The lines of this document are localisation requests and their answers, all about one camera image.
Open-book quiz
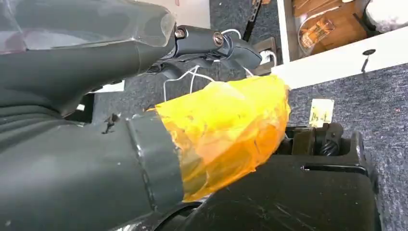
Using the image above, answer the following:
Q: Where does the brown cardboard box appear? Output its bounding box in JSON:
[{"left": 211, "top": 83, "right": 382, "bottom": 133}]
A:
[{"left": 293, "top": 0, "right": 372, "bottom": 56}]

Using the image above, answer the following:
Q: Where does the black robot leg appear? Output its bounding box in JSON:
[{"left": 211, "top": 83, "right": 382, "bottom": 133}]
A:
[{"left": 153, "top": 122, "right": 382, "bottom": 231}]

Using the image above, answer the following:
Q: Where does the pale paper label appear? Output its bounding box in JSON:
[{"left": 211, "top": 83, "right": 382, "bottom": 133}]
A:
[{"left": 308, "top": 98, "right": 335, "bottom": 128}]

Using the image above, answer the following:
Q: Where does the white cabinet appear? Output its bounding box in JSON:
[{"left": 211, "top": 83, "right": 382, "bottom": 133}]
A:
[{"left": 271, "top": 0, "right": 408, "bottom": 90}]

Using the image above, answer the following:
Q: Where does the thin black rod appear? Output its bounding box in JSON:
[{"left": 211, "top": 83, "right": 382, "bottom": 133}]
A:
[{"left": 242, "top": 0, "right": 263, "bottom": 43}]

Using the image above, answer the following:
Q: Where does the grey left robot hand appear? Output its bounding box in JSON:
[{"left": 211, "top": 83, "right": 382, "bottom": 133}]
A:
[{"left": 0, "top": 0, "right": 291, "bottom": 231}]

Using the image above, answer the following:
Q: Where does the thin white wire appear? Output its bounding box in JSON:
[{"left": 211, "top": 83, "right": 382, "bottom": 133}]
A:
[{"left": 162, "top": 64, "right": 217, "bottom": 103}]

